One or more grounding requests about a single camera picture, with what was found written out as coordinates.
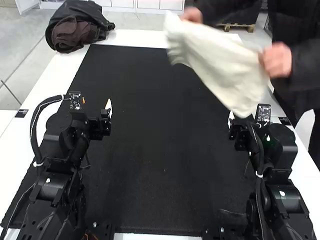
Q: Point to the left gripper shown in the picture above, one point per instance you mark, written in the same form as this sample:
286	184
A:
98	128

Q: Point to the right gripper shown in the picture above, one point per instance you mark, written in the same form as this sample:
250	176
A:
240	135

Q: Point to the pale towel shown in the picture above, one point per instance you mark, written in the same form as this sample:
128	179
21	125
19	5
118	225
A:
220	65

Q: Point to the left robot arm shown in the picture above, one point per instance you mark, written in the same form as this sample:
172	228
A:
62	142

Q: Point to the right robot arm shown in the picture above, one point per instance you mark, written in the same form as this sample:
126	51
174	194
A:
280	150

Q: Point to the person's left hand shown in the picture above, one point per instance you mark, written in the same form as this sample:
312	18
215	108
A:
276	60

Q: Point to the person's right hand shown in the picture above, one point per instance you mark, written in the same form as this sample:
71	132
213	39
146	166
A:
193	15

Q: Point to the black mat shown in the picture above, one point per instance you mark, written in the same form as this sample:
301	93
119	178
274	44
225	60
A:
150	125

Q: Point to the dark crumpled jacket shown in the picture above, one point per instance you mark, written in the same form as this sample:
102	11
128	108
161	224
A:
75	27

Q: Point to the wooden pallet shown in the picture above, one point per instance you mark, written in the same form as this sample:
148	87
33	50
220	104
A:
237	27

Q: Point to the white cupboard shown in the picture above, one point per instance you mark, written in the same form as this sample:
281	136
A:
112	4

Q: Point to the person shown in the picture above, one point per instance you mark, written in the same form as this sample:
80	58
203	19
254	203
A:
302	27

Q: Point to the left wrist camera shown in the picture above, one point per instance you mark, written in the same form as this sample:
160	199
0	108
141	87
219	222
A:
75	100

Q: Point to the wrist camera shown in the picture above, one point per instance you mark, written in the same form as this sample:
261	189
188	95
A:
263	113
75	100

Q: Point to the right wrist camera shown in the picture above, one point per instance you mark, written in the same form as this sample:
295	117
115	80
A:
263	113

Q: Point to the metal frame leg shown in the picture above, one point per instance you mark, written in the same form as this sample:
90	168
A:
11	92

